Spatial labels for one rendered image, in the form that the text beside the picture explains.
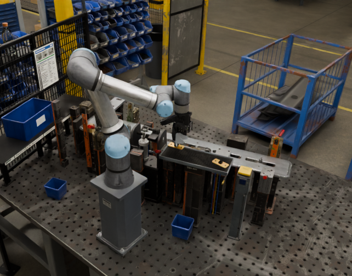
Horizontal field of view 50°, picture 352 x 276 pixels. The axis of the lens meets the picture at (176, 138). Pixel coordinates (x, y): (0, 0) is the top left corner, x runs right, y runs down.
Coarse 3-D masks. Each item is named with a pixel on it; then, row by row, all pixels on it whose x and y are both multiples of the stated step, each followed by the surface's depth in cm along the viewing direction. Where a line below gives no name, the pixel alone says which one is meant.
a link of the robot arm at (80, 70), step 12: (72, 60) 160; (84, 60) 160; (72, 72) 158; (84, 72) 157; (96, 72) 158; (84, 84) 158; (96, 84) 158; (108, 84) 160; (120, 84) 162; (120, 96) 164; (132, 96) 164; (144, 96) 165; (156, 96) 168; (168, 96) 173; (156, 108) 168; (168, 108) 167
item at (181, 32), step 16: (176, 0) 488; (192, 0) 517; (176, 16) 501; (192, 16) 532; (176, 32) 513; (192, 32) 546; (176, 48) 527; (192, 48) 561; (176, 64) 540; (192, 64) 578
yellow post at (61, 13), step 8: (56, 0) 272; (64, 0) 270; (56, 8) 275; (64, 8) 273; (72, 8) 280; (56, 16) 278; (64, 16) 276; (64, 32) 283; (72, 32) 287; (64, 48) 290; (64, 56) 294; (64, 64) 297; (64, 72) 301; (72, 88) 306; (80, 88) 313
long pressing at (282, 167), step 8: (88, 120) 260; (80, 128) 251; (168, 136) 246; (192, 144) 239; (200, 144) 240; (208, 144) 240; (216, 144) 241; (232, 152) 233; (240, 152) 234; (248, 152) 234; (240, 160) 226; (264, 160) 227; (272, 160) 227; (280, 160) 228; (256, 168) 220; (272, 168) 221; (280, 168) 221; (288, 168) 221; (280, 176) 214; (288, 176) 215
